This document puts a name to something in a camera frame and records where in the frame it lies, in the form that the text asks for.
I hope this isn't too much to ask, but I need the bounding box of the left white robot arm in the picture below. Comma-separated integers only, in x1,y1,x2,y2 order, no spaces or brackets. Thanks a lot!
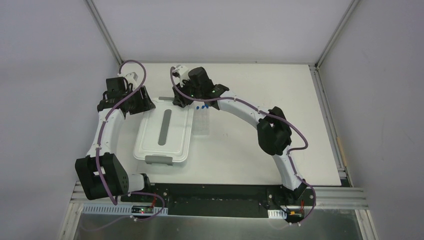
75,75,156,205

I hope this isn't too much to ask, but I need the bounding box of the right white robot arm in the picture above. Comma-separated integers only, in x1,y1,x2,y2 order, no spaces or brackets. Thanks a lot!
170,65,307,205

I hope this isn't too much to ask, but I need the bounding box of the clear test tube rack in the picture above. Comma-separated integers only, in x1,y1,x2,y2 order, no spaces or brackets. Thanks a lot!
192,106,210,137

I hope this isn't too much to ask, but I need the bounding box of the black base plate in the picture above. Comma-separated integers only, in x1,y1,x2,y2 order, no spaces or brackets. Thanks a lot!
120,183,314,218

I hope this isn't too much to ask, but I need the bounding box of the white slotted cable duct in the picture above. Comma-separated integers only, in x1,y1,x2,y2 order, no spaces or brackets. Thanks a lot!
82,203,168,216

